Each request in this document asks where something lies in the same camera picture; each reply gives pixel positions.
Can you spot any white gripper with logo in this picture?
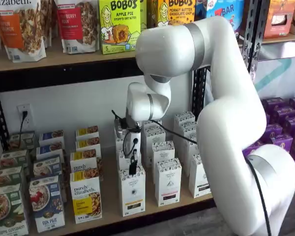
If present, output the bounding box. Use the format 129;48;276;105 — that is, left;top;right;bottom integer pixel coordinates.
124;129;142;176

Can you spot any white pastry box yellow strip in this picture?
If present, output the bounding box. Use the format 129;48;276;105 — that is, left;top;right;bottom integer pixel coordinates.
115;137;126;152
116;148;138;170
118;165;147;217

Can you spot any white pastry box pink strip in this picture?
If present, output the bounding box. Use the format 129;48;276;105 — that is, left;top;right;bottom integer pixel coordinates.
143;126;167;162
154;158;182;207
142;119;163;128
151;140;176;169

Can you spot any wooden shelf board with boxes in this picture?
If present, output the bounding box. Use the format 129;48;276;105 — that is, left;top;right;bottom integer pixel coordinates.
27;145;214;234

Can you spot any white yellow Purely Elizabeth box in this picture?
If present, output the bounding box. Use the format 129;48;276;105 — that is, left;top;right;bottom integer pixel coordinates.
69;171;103;224
70;151;104;177
75;125;99;138
75;137;102;153

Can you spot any white pastry box black strip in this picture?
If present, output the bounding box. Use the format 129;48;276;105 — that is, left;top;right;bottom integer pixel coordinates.
174;121;198;138
173;111;196;123
178;136;200;177
188;153;212;199

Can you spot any blue Flax Plus cereal box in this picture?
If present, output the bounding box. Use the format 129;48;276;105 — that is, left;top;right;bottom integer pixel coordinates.
38;130;65;146
35;142;65;160
33;155;64;179
29;176;66;234

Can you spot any green apple cinnamon oatmeal box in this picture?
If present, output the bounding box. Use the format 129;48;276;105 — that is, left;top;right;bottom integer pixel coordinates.
0;149;30;169
0;183;30;236
7;131;37;151
0;166;24;190

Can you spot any wooden shelf board with snacks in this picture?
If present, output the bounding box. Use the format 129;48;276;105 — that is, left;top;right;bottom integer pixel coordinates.
0;36;138;73

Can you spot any green Bobo's apple pie box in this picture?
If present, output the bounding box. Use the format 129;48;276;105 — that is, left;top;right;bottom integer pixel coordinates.
139;0;148;32
98;0;142;55

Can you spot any yellow Bobo's peanut butter box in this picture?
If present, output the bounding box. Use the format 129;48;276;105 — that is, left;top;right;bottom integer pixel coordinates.
146;0;196;28

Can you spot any blue Z Bar box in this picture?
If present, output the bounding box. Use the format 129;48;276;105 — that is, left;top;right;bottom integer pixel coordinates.
194;0;245;34

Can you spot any wooden neighbouring shelf board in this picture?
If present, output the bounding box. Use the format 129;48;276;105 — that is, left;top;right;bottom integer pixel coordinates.
238;33;295;46

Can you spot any orange snack box with window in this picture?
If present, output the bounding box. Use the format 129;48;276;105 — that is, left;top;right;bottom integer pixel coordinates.
262;0;295;40

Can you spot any red Purely Elizabeth granola bag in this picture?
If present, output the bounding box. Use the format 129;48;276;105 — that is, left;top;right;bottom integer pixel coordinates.
54;0;100;55

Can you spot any orange Purely Elizabeth granola bag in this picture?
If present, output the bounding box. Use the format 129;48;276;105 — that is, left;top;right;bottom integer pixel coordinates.
39;0;59;49
0;0;47;62

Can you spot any white backdrop sheet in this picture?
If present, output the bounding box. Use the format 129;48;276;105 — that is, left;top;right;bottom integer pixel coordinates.
254;41;295;100

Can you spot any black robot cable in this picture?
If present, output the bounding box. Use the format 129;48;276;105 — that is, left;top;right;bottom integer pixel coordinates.
111;109;272;236

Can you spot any black metal shelving frame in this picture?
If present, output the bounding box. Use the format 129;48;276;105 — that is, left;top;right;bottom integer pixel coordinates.
0;0;255;236

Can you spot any white wall outlet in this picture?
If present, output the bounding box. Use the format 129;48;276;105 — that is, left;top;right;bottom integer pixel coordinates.
16;103;33;131

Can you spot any black plug with cord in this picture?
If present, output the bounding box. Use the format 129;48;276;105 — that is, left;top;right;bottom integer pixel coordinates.
19;111;28;148

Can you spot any black neighbouring shelving frame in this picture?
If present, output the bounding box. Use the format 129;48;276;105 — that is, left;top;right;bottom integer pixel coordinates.
250;0;295;177

